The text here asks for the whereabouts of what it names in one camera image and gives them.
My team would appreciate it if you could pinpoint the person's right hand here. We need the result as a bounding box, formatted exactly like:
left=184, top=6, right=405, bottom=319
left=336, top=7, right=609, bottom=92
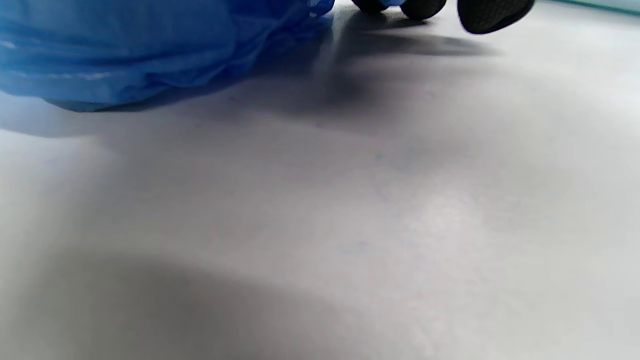
left=351, top=0, right=536, bottom=35

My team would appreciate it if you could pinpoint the blue plastic bag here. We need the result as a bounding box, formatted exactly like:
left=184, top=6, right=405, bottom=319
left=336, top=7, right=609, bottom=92
left=0, top=0, right=336, bottom=112

